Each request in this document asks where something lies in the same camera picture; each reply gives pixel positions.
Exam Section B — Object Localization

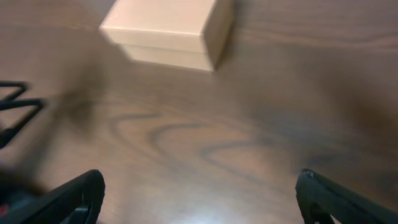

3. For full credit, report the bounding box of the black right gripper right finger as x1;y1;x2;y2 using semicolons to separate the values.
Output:
295;169;397;224

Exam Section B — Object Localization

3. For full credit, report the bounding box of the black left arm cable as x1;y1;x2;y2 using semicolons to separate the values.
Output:
0;80;46;150

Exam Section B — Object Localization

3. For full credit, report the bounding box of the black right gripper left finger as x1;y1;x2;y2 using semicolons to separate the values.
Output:
1;170;105;224

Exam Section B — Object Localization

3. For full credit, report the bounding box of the brown cardboard box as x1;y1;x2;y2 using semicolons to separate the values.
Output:
99;0;234;72

